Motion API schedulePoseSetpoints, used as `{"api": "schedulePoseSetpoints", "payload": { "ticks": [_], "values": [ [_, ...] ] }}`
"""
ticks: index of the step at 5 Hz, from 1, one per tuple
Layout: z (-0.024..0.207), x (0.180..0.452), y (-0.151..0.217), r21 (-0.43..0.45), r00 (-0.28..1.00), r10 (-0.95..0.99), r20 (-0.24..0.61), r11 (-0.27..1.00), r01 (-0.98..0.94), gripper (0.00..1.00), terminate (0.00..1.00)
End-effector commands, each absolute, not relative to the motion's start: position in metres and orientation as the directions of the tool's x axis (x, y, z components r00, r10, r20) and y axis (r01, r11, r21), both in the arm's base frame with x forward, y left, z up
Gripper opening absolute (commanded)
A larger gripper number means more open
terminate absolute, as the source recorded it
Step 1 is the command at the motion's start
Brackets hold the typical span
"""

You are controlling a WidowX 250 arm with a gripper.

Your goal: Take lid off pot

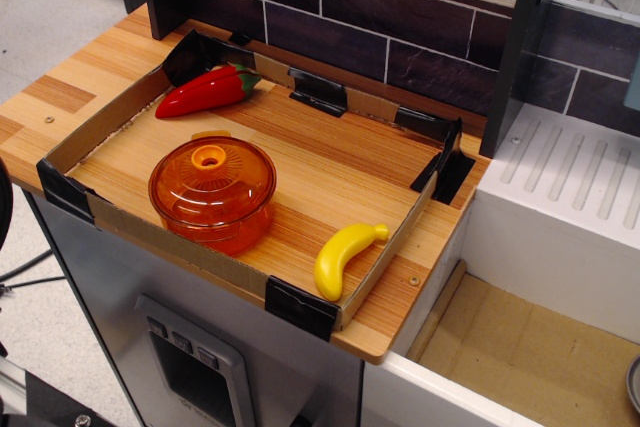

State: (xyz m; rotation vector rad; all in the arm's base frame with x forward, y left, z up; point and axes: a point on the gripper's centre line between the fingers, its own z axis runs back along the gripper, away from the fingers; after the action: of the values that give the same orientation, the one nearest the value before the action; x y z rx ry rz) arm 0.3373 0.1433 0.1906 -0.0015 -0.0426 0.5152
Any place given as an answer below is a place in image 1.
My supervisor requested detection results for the red toy chili pepper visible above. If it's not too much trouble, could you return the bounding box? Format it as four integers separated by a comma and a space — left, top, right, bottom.
155, 64, 262, 119

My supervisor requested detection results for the grey plate edge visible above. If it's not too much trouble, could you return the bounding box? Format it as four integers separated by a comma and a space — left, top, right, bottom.
626, 356, 640, 413

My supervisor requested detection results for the cardboard fence with black tape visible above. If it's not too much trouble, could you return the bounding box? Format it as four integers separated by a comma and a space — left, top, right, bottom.
37, 32, 488, 357

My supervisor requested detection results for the white toy sink unit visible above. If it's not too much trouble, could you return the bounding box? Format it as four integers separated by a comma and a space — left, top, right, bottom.
361, 106, 639, 426

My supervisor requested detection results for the orange transparent plastic pot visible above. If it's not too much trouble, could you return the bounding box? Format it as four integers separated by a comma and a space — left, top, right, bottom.
158, 132, 275, 256

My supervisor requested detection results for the orange transparent pot lid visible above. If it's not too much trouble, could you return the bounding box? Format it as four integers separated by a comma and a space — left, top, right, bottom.
148, 135, 277, 227

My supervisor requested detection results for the silver toy dishwasher front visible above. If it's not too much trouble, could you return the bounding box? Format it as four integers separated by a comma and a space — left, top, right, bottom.
28, 195, 363, 426

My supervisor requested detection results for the black cable on floor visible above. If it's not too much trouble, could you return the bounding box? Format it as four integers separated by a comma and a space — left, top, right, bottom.
0, 249, 67, 297

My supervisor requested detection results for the yellow toy banana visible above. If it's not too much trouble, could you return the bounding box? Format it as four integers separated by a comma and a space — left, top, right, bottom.
314, 223, 389, 301

